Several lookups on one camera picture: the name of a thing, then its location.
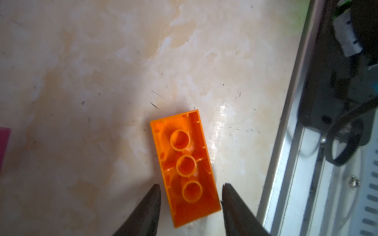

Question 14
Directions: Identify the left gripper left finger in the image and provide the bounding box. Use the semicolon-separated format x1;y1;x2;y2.
113;184;161;236

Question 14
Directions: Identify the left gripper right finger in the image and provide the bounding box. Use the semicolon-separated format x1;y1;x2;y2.
221;183;269;236

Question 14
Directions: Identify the orange lego brick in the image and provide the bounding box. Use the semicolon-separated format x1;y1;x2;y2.
150;110;221;228

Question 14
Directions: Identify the pink small lego brick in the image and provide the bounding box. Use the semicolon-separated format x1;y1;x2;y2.
0;127;11;170

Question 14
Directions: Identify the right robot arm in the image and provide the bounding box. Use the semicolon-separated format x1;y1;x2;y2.
333;0;378;58

